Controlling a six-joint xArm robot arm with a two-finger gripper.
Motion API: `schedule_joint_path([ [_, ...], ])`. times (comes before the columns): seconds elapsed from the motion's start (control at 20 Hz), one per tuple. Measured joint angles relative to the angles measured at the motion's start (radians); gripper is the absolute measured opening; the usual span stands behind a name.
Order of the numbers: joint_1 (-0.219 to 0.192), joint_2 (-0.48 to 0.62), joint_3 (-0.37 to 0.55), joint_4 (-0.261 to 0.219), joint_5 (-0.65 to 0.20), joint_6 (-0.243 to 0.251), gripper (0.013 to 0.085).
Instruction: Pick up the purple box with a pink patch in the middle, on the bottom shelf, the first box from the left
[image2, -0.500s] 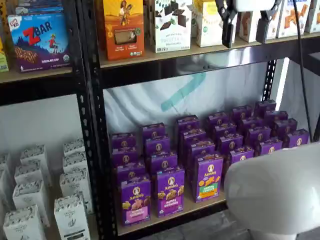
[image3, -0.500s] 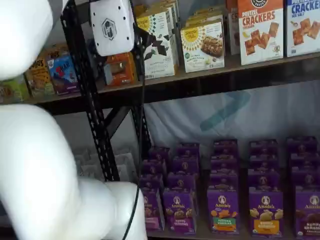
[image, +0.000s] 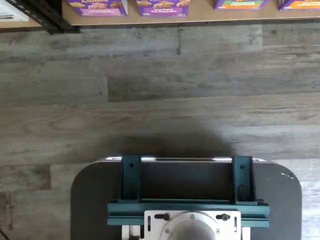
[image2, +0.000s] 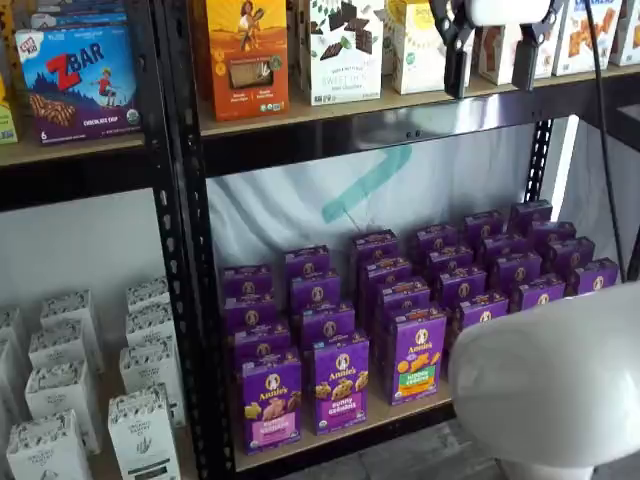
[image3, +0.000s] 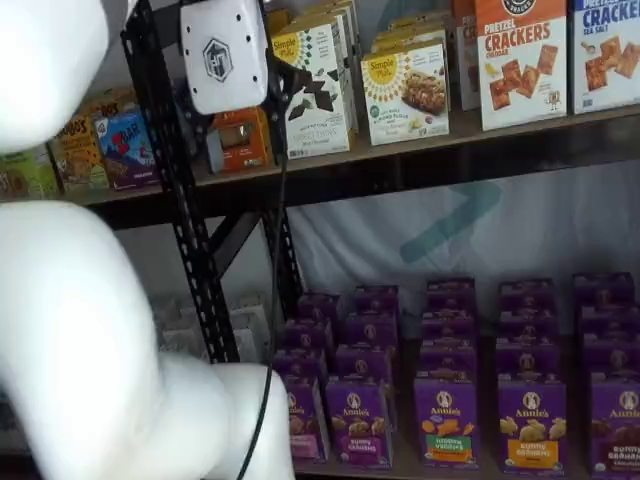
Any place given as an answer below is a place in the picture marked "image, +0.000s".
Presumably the purple Annie's box pink patch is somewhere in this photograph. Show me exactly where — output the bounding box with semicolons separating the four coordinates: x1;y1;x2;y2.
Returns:
67;0;129;17

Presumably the purple Annie's box violet patch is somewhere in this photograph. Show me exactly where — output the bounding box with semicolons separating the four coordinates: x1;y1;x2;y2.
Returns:
136;0;190;18

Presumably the purple Annie's box green patch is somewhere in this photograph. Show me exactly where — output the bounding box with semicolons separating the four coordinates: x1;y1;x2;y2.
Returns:
214;0;271;11

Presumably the purple Annie's box yellow patch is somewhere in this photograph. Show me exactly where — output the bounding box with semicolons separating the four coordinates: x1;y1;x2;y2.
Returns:
278;0;320;11

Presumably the white box blue mark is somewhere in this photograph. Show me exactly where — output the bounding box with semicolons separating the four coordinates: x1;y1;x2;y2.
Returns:
0;0;30;23

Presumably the white mounting plate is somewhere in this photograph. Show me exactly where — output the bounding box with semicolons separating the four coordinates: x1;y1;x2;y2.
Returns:
121;209;251;240

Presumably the teal metal frame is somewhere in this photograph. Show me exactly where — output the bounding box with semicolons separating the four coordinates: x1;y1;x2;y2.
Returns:
107;155;271;228

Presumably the dark grey robot base plate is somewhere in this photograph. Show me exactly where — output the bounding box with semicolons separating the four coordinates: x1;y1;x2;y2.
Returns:
70;156;303;240

